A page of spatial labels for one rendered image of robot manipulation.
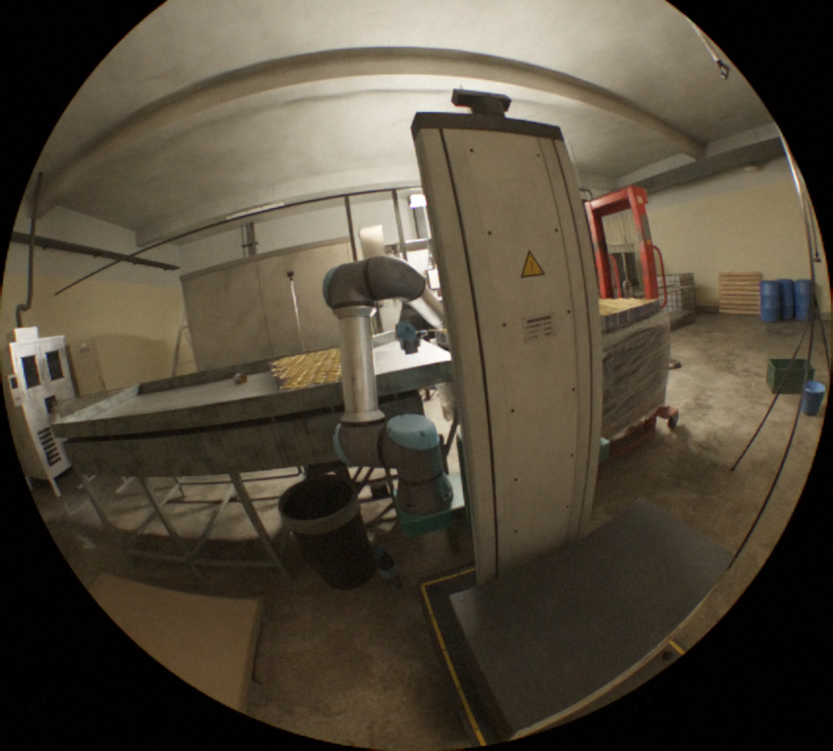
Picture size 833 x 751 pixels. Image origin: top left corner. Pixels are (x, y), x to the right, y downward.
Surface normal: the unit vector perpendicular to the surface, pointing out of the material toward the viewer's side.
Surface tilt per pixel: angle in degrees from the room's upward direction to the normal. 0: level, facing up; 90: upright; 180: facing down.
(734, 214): 90
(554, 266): 90
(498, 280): 90
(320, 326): 90
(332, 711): 0
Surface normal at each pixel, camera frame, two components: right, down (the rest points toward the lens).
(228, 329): 0.20, 0.09
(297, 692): -0.16, -0.98
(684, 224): -0.97, 0.18
